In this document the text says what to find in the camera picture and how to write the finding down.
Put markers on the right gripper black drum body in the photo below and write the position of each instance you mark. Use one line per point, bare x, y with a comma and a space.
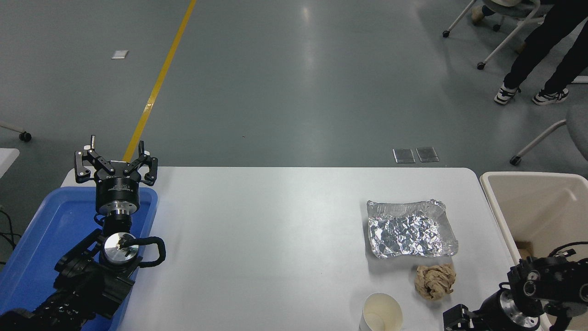
490, 315

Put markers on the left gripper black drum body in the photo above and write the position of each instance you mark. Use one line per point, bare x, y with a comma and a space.
117, 191

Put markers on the white paper cup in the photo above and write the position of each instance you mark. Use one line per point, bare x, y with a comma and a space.
382, 310

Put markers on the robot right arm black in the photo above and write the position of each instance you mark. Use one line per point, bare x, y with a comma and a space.
551, 280

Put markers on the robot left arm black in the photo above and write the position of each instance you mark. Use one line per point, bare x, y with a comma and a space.
82, 285

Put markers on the crumpled tan paper ball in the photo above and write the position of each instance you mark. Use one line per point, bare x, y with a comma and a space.
435, 281

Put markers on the blue plastic tray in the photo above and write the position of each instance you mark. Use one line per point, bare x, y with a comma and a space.
50, 220

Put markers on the chair leg with caster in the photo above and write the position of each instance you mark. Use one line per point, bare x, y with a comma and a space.
25, 136

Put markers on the white side table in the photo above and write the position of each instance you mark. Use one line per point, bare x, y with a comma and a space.
7, 158

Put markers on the crumpled foil tray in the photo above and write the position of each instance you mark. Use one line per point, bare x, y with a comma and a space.
409, 230

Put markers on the large pale bin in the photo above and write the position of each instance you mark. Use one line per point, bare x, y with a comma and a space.
542, 207

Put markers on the metal floor plate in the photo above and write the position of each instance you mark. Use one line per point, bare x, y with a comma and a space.
427, 154
404, 155

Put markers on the grey office chair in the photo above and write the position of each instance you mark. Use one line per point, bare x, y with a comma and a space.
579, 131

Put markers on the white-legged office chair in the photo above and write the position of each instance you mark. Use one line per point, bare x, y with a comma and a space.
505, 41

